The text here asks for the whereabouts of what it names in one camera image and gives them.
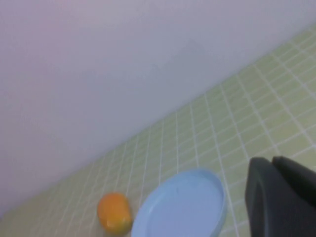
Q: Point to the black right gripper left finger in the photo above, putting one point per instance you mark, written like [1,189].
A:
[271,209]

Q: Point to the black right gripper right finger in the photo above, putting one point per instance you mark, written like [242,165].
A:
[298,175]

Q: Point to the orange mango with green end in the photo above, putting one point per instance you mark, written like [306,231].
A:
[113,212]

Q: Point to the light blue round plate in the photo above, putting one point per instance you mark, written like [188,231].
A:
[182,209]

